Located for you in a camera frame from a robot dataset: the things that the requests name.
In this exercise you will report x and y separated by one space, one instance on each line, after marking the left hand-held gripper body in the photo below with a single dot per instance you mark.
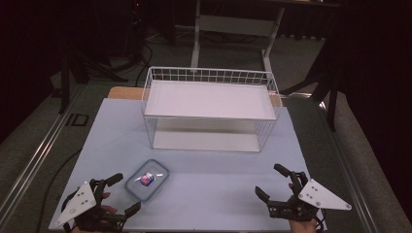
77 204

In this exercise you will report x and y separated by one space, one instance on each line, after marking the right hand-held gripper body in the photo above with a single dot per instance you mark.
320 197

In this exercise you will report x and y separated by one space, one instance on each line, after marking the clear plastic container blue rim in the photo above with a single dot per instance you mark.
152 191

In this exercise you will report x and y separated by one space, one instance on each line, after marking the person's left hand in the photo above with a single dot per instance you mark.
109 209

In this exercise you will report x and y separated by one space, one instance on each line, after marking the person's right hand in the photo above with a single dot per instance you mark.
302 227

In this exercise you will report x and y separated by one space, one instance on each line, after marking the red and blue packet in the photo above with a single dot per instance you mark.
146 179

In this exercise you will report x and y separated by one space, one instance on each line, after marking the light blue table mat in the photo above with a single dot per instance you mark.
207 187

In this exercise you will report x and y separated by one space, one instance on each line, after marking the wooden table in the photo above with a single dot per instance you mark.
124 93

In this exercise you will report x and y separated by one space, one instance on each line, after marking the black metal stand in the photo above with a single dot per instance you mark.
66 84
332 97

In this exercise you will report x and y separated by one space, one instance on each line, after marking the metal floor rail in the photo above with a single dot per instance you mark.
35 158
350 174

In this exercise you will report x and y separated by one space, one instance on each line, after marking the white metal table frame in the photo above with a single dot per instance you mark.
233 24

